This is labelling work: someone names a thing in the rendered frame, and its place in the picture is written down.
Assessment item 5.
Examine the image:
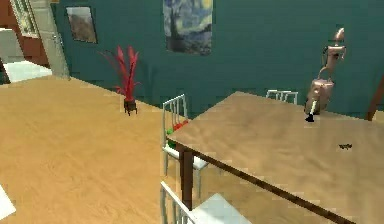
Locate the blue swirly framed painting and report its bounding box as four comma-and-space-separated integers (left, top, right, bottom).
162, 0, 214, 56

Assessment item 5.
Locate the white metal chair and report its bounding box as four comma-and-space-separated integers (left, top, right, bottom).
265, 89, 299, 106
159, 180, 253, 224
161, 93, 210, 200

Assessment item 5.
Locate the red and green object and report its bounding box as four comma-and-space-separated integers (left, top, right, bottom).
165, 119, 190, 150

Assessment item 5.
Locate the copper robot statue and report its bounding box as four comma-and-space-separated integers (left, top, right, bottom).
303, 27, 347, 116

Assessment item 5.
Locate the white black-tipped utensil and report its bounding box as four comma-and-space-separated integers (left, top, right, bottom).
304, 99, 318, 123

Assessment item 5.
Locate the brown framed picture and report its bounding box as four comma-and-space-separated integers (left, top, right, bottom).
65, 6, 98, 45

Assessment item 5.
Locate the brown wooden dining table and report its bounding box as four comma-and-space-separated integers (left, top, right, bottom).
166, 90, 384, 224

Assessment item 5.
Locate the red house plant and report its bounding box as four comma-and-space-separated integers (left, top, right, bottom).
98, 45, 142, 117

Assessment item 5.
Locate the white room door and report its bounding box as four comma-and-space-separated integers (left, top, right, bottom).
29, 0, 70, 80

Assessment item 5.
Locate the white window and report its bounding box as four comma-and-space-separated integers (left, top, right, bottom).
9, 0, 40, 38

